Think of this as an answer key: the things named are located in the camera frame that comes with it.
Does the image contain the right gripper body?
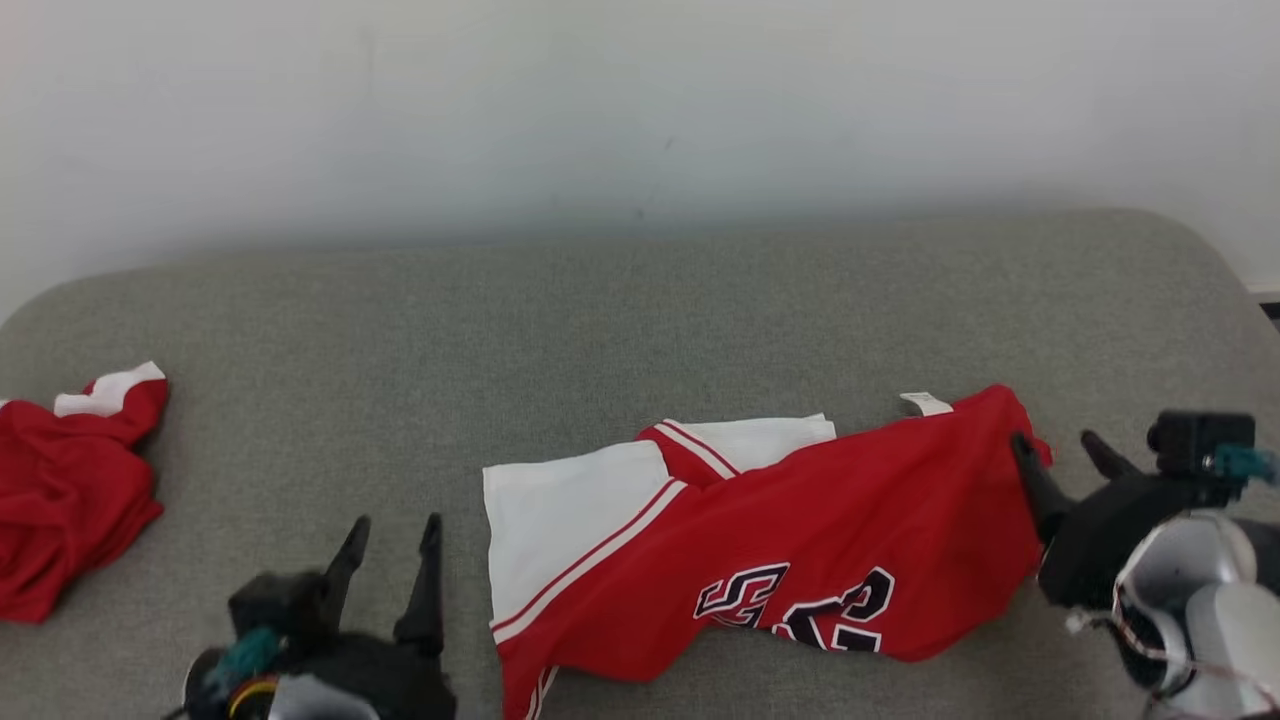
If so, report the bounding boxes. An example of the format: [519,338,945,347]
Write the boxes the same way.
[1038,470,1219,611]

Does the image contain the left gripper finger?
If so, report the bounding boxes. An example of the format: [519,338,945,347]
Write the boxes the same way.
[316,516,372,633]
[394,513,445,657]

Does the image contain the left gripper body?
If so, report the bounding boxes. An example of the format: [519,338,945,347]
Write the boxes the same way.
[185,630,458,720]

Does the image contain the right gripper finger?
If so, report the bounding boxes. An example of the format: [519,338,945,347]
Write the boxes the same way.
[1080,430,1143,487]
[1010,432,1077,547]

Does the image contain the red basketball jersey number 23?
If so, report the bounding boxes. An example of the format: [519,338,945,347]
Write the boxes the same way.
[482,384,1053,720]

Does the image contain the red shorts with white stripe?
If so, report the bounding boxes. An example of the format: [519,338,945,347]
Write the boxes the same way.
[0,361,171,626]

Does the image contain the grey fabric sofa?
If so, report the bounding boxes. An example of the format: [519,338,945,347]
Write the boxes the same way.
[0,207,1280,720]

